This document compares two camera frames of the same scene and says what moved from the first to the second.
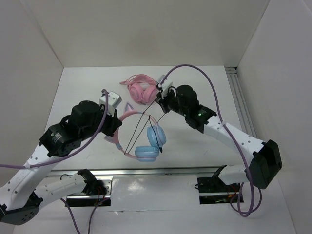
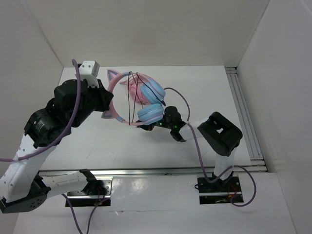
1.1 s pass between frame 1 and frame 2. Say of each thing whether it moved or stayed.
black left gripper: moved
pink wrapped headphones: stayed
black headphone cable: moved
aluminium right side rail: stayed
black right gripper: moved
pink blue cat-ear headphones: moved
